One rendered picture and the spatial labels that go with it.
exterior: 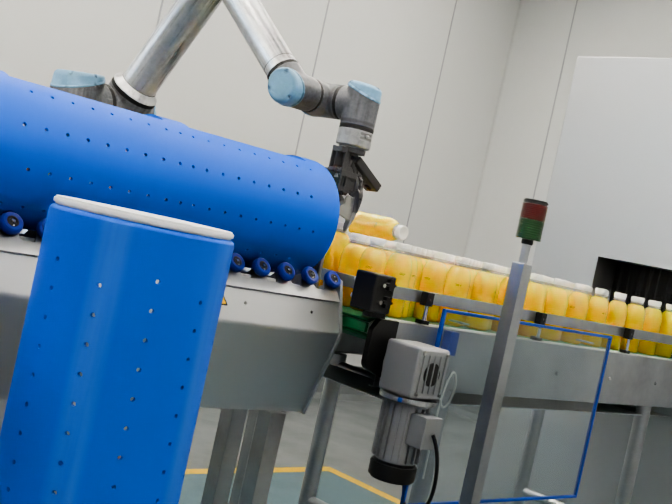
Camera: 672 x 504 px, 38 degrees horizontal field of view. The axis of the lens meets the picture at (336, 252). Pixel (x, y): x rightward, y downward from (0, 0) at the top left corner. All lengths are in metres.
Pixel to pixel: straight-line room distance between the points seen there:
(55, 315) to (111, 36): 3.94
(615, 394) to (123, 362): 2.11
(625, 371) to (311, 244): 1.37
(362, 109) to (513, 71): 5.06
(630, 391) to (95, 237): 2.26
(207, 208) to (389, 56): 4.64
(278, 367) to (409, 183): 4.63
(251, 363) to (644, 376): 1.57
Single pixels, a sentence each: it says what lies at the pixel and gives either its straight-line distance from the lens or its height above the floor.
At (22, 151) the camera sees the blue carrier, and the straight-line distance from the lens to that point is 1.82.
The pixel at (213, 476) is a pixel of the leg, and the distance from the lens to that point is 2.49.
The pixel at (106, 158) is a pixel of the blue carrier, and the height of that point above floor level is 1.12.
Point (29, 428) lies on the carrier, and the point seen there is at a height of 0.71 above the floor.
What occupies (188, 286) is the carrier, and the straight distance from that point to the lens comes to 1.41.
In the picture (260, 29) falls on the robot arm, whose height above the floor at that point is 1.54.
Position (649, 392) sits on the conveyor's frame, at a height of 0.78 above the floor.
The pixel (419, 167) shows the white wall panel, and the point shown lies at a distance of 6.88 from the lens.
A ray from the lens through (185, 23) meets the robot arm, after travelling 2.93.
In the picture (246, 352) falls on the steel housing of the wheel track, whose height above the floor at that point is 0.77.
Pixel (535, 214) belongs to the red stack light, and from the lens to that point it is 2.43.
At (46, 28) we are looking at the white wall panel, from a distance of 5.13.
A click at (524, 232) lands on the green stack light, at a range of 2.43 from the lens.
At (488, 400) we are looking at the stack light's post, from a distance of 2.46.
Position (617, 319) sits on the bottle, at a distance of 3.28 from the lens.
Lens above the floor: 1.06
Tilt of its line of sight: 1 degrees down
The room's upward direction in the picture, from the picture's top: 12 degrees clockwise
